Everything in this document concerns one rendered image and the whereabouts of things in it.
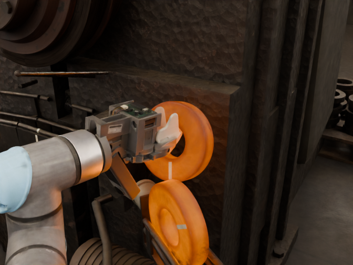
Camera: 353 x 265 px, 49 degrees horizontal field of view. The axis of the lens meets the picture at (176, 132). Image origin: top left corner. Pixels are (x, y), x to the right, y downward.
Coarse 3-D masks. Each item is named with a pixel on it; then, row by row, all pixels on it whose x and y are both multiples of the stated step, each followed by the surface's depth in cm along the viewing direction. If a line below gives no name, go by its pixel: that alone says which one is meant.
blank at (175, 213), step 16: (160, 192) 66; (176, 192) 62; (160, 208) 67; (176, 208) 61; (192, 208) 61; (160, 224) 69; (176, 224) 63; (192, 224) 60; (176, 240) 68; (192, 240) 59; (208, 240) 61; (176, 256) 65; (192, 256) 60
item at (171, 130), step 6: (174, 114) 68; (168, 120) 67; (174, 120) 68; (168, 126) 67; (174, 126) 69; (162, 132) 67; (168, 132) 68; (174, 132) 70; (180, 132) 71; (156, 138) 66; (162, 138) 67; (168, 138) 68
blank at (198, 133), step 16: (176, 112) 72; (192, 112) 70; (192, 128) 70; (208, 128) 70; (192, 144) 70; (208, 144) 70; (160, 160) 75; (176, 160) 73; (192, 160) 71; (208, 160) 71; (160, 176) 75; (176, 176) 73; (192, 176) 71
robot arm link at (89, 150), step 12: (72, 132) 56; (84, 132) 56; (72, 144) 53; (84, 144) 54; (96, 144) 55; (84, 156) 54; (96, 156) 55; (84, 168) 54; (96, 168) 55; (84, 180) 55
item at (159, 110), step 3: (156, 108) 70; (159, 108) 70; (162, 108) 71; (156, 111) 70; (159, 111) 70; (162, 111) 71; (162, 114) 71; (162, 117) 71; (162, 120) 72; (165, 120) 72; (162, 123) 72; (165, 123) 72; (162, 126) 72; (159, 129) 71; (156, 132) 70
